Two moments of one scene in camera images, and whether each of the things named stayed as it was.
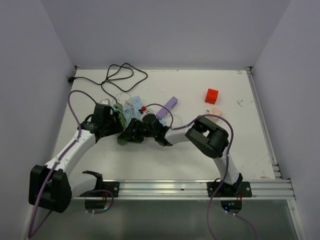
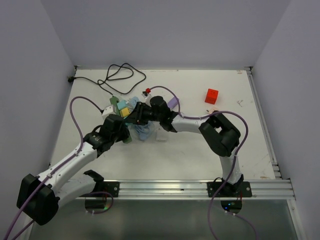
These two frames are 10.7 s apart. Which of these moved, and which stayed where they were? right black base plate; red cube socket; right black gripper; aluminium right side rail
Moved: right black gripper
Stayed: aluminium right side rail; red cube socket; right black base plate
